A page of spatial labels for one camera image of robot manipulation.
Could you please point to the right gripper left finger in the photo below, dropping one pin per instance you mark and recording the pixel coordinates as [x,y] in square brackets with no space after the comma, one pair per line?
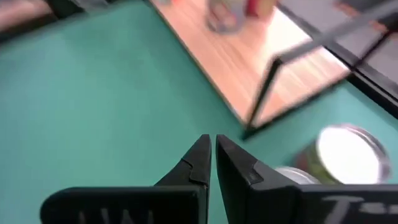
[196,168]

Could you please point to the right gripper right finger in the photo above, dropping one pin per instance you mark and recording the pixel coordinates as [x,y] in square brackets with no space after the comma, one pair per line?
[239,186]

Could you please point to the white mixed fruit tin can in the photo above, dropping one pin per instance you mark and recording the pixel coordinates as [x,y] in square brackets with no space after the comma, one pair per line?
[348,155]

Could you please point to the cream Peaches tin can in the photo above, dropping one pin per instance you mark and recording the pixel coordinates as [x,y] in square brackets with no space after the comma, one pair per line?
[224,18]

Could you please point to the red Pineapple tin can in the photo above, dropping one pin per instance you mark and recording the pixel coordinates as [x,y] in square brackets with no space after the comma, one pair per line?
[261,7]

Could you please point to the wooden shelf board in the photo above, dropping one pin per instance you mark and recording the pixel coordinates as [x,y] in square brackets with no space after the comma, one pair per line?
[236,68]

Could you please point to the green table mat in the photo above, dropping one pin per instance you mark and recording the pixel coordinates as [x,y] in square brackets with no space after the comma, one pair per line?
[93,109]

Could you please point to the black striped-edge floor mat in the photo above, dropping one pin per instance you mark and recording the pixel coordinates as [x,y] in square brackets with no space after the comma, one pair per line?
[314,15]

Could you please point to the black metal shelf frame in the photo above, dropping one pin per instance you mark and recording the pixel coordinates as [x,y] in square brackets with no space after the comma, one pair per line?
[264,90]

